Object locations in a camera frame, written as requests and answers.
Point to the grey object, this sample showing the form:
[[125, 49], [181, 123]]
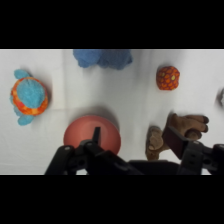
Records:
[[221, 97]]

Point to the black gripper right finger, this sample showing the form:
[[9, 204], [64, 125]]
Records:
[[196, 158]]

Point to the red orange patterned ball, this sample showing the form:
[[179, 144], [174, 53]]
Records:
[[168, 78]]

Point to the pink bowl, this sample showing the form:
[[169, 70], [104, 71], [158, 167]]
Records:
[[80, 131]]

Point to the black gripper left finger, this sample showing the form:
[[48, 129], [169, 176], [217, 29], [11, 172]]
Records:
[[83, 156]]

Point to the blue orange turtle plush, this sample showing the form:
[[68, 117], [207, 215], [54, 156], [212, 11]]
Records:
[[29, 96]]

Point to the brown plush toy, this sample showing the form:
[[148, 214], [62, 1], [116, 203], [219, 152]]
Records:
[[156, 141]]

